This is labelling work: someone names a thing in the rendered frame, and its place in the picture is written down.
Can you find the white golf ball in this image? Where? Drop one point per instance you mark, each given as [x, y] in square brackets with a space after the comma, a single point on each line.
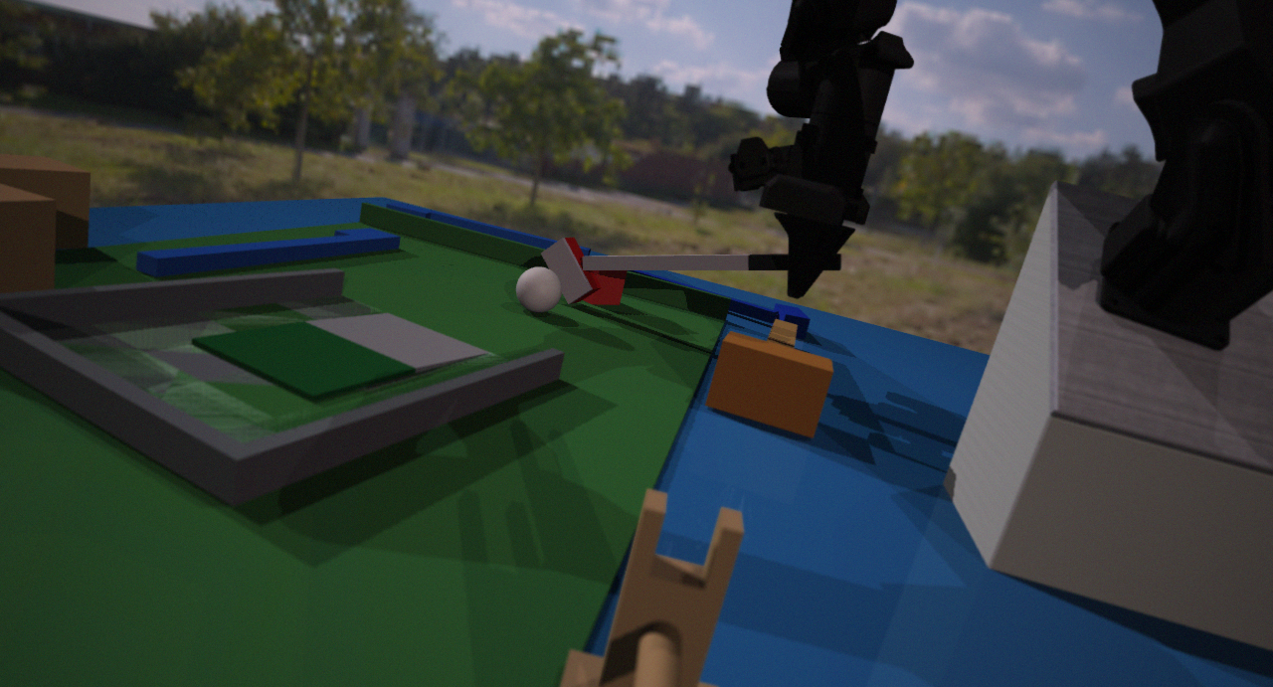
[538, 289]

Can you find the blue long flat bar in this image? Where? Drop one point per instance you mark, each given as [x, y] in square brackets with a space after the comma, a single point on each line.
[512, 235]
[189, 260]

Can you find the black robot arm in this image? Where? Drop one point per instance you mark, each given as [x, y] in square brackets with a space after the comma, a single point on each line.
[1188, 258]

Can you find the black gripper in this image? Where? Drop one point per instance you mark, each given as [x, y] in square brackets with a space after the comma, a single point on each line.
[835, 159]

